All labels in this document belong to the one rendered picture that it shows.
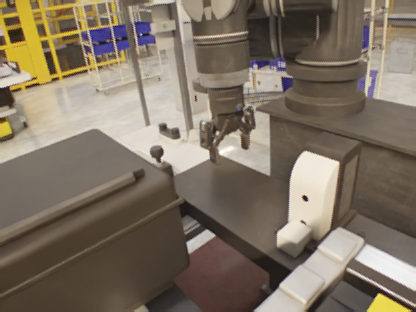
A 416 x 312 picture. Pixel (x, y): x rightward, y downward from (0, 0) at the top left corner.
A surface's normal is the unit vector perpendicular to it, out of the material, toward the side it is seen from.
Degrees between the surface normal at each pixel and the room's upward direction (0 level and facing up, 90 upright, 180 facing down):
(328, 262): 0
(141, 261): 90
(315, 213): 90
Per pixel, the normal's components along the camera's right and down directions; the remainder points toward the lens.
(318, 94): -0.48, 0.45
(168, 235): 0.64, 0.29
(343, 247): -0.11, -0.88
